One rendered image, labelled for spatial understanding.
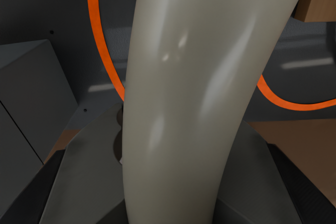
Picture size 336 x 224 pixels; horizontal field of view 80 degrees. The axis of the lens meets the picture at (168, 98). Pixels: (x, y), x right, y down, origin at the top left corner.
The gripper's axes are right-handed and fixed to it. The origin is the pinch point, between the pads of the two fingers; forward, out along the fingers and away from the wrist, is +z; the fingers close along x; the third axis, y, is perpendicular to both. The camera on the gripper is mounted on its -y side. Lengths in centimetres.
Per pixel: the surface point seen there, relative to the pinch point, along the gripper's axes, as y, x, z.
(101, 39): 16, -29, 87
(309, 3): 1, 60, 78
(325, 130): 78, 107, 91
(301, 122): 71, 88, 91
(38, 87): 31, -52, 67
